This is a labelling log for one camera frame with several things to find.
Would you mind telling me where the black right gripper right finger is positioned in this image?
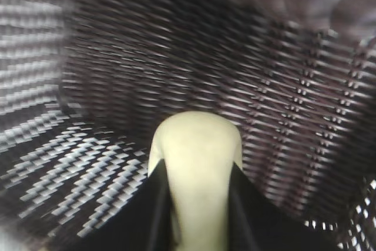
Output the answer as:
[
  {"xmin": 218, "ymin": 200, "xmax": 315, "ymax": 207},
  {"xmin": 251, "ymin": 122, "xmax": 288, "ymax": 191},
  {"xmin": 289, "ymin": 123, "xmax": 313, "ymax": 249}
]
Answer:
[{"xmin": 223, "ymin": 161, "xmax": 338, "ymax": 251}]

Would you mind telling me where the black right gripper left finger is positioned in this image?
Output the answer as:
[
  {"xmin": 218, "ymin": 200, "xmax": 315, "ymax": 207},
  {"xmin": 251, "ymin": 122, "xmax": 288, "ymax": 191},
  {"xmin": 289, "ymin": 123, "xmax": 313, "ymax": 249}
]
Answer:
[{"xmin": 70, "ymin": 159, "xmax": 176, "ymax": 251}]

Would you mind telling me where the dark brown woven basket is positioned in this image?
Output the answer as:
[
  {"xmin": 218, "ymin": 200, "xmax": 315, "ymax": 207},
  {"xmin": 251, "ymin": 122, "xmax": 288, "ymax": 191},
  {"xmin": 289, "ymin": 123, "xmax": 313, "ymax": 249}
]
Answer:
[{"xmin": 0, "ymin": 0, "xmax": 376, "ymax": 251}]

